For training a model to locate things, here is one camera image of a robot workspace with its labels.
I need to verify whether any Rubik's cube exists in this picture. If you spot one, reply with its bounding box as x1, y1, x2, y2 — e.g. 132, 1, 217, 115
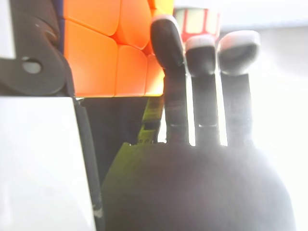
57, 0, 175, 98

